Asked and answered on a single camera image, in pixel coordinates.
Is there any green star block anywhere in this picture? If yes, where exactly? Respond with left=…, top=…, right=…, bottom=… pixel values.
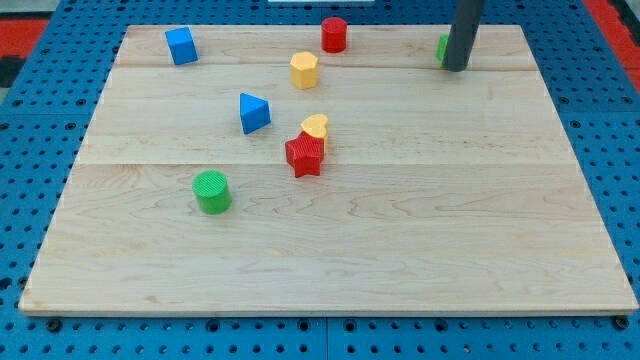
left=436, top=34, right=449, bottom=67

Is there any red star block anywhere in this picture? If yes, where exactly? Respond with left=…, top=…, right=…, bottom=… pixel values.
left=285, top=131, right=324, bottom=178

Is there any light wooden board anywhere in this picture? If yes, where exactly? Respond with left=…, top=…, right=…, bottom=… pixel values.
left=19, top=25, right=638, bottom=317

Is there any yellow heart block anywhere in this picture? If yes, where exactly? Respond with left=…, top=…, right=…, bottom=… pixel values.
left=301, top=113, right=329, bottom=150

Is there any blue triangle block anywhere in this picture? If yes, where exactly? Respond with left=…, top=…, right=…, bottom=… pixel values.
left=239, top=93, right=271, bottom=135

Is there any green cylinder block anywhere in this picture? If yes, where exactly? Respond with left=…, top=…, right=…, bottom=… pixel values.
left=192, top=170, right=232, bottom=215

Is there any yellow hexagon block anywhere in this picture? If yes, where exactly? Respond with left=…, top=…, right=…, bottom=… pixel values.
left=290, top=51, right=319, bottom=90

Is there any red cylinder block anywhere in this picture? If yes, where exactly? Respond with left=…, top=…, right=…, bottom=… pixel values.
left=321, top=17, right=348, bottom=53

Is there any blue cube block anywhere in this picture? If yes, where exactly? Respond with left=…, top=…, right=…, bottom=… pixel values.
left=165, top=27, right=199, bottom=65

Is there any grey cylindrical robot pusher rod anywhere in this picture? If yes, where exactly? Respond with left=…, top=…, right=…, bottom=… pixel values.
left=442, top=0, right=486, bottom=72

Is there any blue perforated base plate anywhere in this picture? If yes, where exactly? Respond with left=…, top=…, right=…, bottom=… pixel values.
left=1, top=0, right=639, bottom=359

